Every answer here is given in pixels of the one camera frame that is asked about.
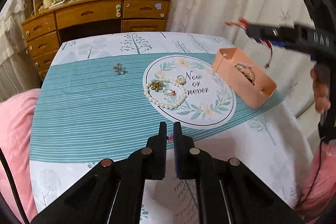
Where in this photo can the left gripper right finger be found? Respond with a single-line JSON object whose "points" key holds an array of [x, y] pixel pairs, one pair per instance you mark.
{"points": [[192, 163]]}

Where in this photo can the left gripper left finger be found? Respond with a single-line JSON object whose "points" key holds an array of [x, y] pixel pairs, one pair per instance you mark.
{"points": [[148, 163]]}

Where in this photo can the gold flower brooch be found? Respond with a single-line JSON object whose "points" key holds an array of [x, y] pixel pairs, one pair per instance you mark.
{"points": [[156, 85]]}

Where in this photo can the gold leaf hair comb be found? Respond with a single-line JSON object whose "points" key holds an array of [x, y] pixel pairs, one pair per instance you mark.
{"points": [[247, 71]]}

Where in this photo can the blue flower brooch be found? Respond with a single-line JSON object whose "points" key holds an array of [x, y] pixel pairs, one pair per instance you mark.
{"points": [[119, 69]]}

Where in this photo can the pink jewelry box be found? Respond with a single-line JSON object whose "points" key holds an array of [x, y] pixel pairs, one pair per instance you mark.
{"points": [[253, 96]]}

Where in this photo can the right hand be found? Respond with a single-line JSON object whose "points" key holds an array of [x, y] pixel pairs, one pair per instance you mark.
{"points": [[321, 91]]}

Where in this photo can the printed tree bedsheet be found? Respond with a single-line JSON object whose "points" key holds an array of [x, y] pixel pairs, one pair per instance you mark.
{"points": [[88, 121]]}

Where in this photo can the white curtain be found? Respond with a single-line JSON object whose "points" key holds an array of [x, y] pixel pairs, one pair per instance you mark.
{"points": [[289, 70]]}

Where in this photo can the pink blanket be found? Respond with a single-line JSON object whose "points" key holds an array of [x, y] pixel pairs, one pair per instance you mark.
{"points": [[16, 121]]}

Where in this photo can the wooden desk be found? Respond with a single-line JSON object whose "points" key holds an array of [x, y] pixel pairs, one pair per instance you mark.
{"points": [[45, 32]]}

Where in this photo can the white lace furniture cover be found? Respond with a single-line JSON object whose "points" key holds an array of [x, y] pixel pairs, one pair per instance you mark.
{"points": [[17, 70]]}

